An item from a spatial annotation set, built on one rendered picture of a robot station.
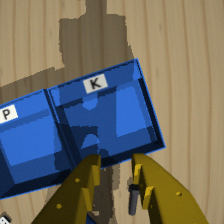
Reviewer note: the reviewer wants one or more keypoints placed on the blue bin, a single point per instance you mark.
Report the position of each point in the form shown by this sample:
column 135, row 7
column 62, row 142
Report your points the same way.
column 93, row 114

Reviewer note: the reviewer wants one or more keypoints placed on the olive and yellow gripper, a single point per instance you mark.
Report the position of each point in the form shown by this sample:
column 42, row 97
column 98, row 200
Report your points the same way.
column 165, row 198

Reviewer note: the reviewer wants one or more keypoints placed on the dark grey bolt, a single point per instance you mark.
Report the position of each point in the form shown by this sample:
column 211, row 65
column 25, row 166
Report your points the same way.
column 134, row 190

